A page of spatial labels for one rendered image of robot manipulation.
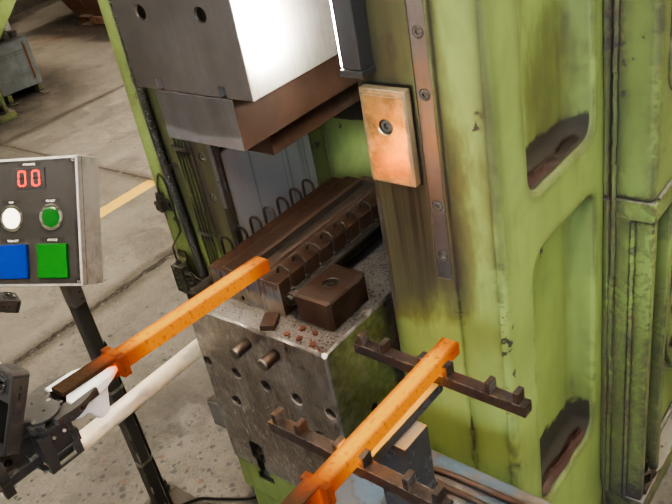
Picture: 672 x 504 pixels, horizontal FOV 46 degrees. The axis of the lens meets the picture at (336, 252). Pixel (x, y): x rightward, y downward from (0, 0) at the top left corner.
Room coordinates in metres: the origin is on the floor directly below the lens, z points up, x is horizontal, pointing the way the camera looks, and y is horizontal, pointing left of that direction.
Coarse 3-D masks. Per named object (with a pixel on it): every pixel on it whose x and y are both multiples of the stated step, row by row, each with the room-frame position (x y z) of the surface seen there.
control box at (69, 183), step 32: (0, 160) 1.65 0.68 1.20; (32, 160) 1.62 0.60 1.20; (64, 160) 1.59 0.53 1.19; (96, 160) 1.64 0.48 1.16; (0, 192) 1.61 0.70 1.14; (32, 192) 1.58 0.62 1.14; (64, 192) 1.56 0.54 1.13; (96, 192) 1.60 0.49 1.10; (0, 224) 1.58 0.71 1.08; (32, 224) 1.55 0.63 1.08; (64, 224) 1.53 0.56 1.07; (96, 224) 1.56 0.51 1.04; (32, 256) 1.52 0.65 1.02; (96, 256) 1.52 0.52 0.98
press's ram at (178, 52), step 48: (144, 0) 1.36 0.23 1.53; (192, 0) 1.28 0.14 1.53; (240, 0) 1.24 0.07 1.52; (288, 0) 1.31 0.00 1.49; (144, 48) 1.39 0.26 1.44; (192, 48) 1.30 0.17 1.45; (240, 48) 1.22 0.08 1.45; (288, 48) 1.30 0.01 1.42; (336, 48) 1.38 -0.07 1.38; (240, 96) 1.24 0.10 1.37
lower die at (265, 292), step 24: (312, 192) 1.63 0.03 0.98; (336, 192) 1.59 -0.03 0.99; (288, 216) 1.54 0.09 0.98; (312, 216) 1.48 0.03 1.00; (336, 216) 1.47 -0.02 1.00; (360, 216) 1.45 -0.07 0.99; (264, 240) 1.44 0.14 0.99; (312, 240) 1.39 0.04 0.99; (336, 240) 1.39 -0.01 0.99; (216, 264) 1.40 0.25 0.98; (240, 264) 1.36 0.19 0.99; (288, 264) 1.32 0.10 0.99; (312, 264) 1.33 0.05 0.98; (264, 288) 1.28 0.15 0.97; (288, 288) 1.27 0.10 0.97; (288, 312) 1.26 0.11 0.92
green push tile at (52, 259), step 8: (40, 248) 1.51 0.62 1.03; (48, 248) 1.51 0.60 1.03; (56, 248) 1.50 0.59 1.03; (64, 248) 1.49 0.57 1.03; (40, 256) 1.51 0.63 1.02; (48, 256) 1.50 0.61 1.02; (56, 256) 1.49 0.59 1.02; (64, 256) 1.49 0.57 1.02; (40, 264) 1.50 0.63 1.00; (48, 264) 1.49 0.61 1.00; (56, 264) 1.49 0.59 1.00; (64, 264) 1.48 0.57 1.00; (40, 272) 1.49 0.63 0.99; (48, 272) 1.48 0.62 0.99; (56, 272) 1.48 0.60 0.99; (64, 272) 1.47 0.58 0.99
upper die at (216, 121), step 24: (312, 72) 1.40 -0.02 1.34; (336, 72) 1.45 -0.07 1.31; (168, 96) 1.37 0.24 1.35; (192, 96) 1.32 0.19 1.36; (264, 96) 1.31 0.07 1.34; (288, 96) 1.35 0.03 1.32; (312, 96) 1.40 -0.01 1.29; (168, 120) 1.38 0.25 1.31; (192, 120) 1.34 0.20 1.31; (216, 120) 1.29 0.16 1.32; (240, 120) 1.26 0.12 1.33; (264, 120) 1.30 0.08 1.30; (288, 120) 1.34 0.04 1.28; (216, 144) 1.30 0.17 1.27; (240, 144) 1.26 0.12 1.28
